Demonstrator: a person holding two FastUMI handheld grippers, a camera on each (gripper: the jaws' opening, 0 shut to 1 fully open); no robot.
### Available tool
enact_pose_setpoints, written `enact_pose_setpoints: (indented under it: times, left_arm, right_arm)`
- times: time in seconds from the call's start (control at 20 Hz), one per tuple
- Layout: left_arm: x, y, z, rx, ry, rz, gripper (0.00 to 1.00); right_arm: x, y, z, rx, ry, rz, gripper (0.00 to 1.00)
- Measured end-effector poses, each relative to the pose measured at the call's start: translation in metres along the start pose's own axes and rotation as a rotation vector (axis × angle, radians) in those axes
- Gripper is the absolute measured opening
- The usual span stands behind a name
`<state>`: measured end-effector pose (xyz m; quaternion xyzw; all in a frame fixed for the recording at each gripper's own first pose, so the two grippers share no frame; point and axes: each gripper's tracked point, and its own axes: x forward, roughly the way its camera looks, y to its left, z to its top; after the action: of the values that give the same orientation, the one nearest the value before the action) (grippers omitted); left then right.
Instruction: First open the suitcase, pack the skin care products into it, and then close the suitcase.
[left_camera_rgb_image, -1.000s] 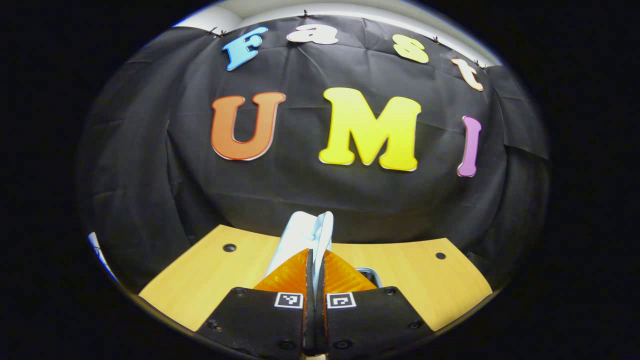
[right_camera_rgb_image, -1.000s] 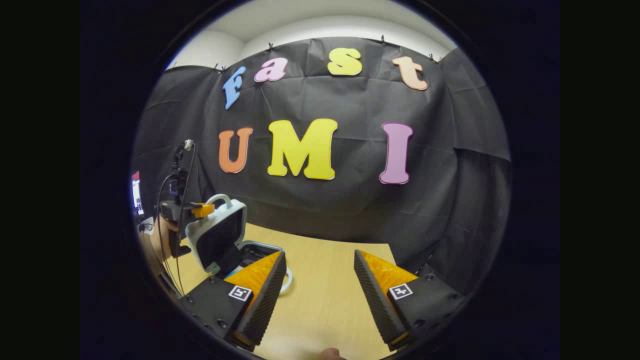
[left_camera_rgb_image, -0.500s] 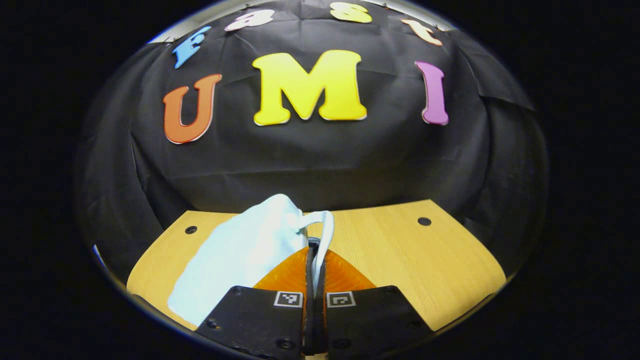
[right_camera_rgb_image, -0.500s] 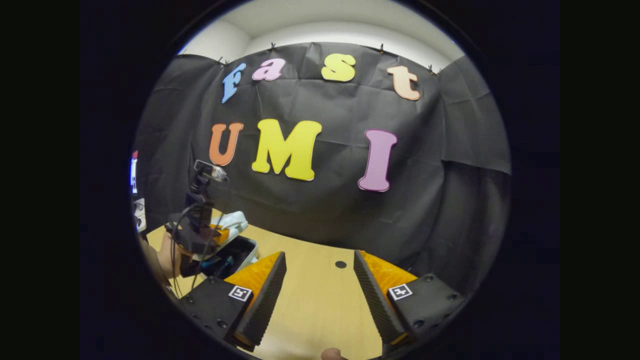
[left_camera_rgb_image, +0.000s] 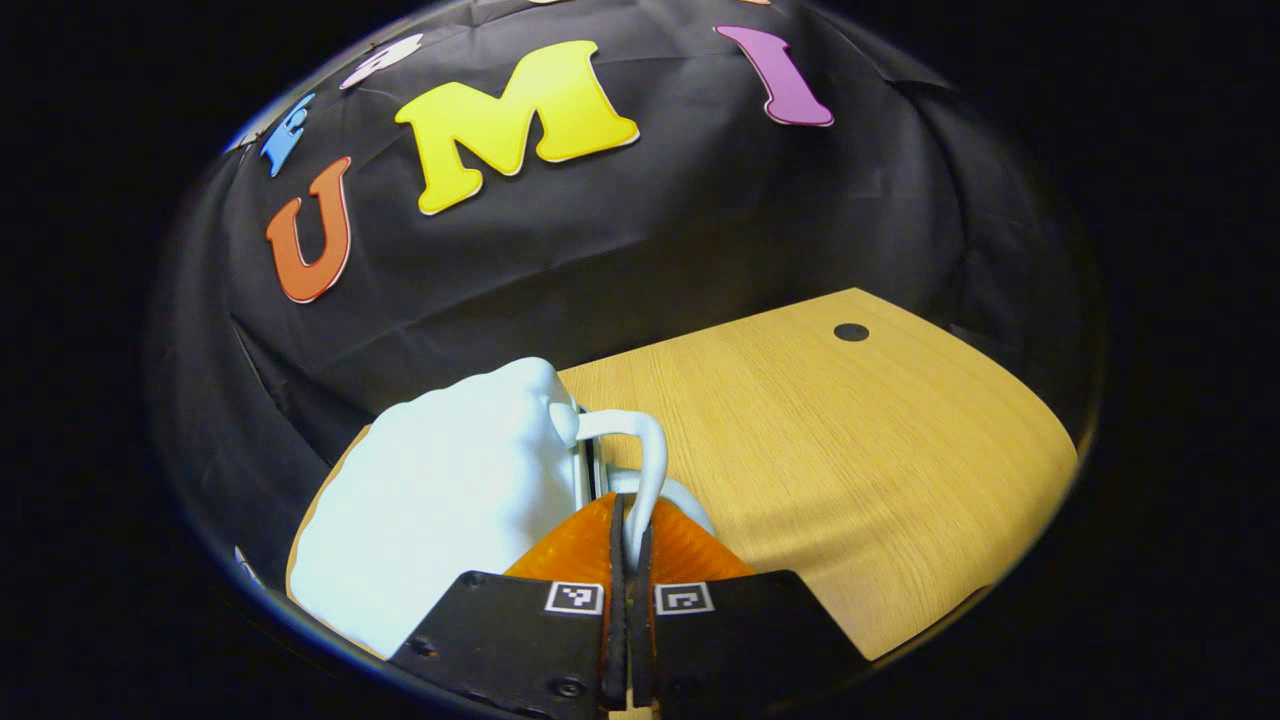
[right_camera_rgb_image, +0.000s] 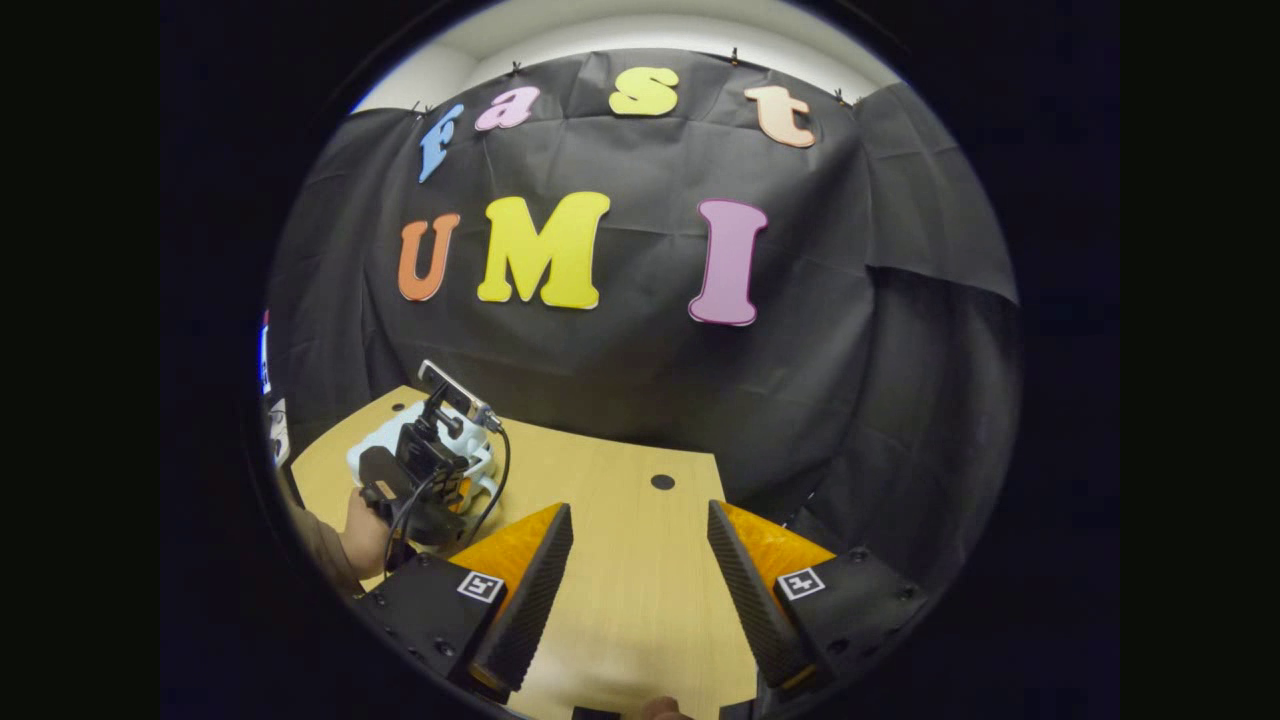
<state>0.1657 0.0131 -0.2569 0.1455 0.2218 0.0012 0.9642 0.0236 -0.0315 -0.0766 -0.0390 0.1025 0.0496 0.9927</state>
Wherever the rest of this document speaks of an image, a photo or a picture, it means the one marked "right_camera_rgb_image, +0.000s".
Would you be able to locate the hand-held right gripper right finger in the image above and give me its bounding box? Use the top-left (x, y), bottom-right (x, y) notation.
top-left (703, 500), bottom-right (931, 706)

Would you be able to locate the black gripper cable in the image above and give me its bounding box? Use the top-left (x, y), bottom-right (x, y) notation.
top-left (385, 425), bottom-right (512, 571)

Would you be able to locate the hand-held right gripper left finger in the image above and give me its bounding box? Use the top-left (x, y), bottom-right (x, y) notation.
top-left (360, 502), bottom-right (576, 706)

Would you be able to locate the black backdrop cloth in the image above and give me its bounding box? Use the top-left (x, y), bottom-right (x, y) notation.
top-left (265, 48), bottom-right (1021, 591)

